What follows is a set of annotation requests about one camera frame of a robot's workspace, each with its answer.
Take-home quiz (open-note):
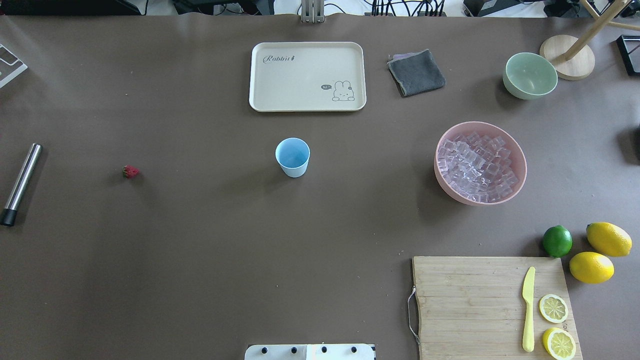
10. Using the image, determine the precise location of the light blue plastic cup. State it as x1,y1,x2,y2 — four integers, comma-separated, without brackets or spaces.
275,137,310,178

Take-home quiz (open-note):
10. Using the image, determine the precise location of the pile of clear ice cubes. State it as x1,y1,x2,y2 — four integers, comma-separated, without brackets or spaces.
435,131,519,203

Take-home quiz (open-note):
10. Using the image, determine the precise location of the wooden cup tree stand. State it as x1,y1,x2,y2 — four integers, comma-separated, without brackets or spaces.
539,0,640,81

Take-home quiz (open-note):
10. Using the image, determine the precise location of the cream rabbit serving tray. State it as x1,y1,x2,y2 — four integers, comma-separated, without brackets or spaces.
248,41,367,112

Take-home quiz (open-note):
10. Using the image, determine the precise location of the folded grey cloth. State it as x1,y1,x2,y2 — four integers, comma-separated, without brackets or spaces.
387,48,447,97

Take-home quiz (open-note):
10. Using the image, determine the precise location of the pink bowl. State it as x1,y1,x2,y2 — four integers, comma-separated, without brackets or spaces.
433,121,528,207

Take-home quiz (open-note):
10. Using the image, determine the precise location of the red strawberry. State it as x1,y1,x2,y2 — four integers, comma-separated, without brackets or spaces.
122,165,140,179

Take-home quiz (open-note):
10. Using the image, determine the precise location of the bamboo cutting board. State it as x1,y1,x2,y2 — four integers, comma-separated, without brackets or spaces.
412,256,570,360

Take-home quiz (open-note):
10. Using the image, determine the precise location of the mint green bowl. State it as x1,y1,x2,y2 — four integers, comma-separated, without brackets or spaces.
502,52,558,100

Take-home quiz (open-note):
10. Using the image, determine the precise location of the green lime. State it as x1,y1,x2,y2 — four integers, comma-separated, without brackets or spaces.
542,225,573,258

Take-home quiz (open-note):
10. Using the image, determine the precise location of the yellow plastic knife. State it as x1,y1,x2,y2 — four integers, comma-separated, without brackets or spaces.
521,266,537,353

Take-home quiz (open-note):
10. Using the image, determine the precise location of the lemon half upper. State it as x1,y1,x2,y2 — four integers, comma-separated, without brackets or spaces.
538,293,569,324

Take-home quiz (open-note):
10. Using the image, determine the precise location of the lemon half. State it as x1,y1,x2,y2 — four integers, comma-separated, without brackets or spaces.
538,293,569,324
542,327,578,360

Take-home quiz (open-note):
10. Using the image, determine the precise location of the whole yellow lemon lower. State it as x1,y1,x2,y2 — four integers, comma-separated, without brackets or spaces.
569,251,615,284

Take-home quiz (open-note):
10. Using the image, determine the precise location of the whole yellow lemon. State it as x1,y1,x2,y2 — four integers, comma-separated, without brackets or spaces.
569,251,615,284
586,222,633,257

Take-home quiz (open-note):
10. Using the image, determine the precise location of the lemon half lower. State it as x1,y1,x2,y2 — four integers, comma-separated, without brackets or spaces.
542,327,578,360

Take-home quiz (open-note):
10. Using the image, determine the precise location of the whole yellow lemon upper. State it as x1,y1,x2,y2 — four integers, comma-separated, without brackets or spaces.
586,222,633,257

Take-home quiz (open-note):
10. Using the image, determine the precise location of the steel muddler black tip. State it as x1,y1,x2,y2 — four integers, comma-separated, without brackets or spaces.
0,143,42,227

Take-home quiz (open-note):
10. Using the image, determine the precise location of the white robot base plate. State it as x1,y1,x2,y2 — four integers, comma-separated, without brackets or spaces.
244,342,377,360

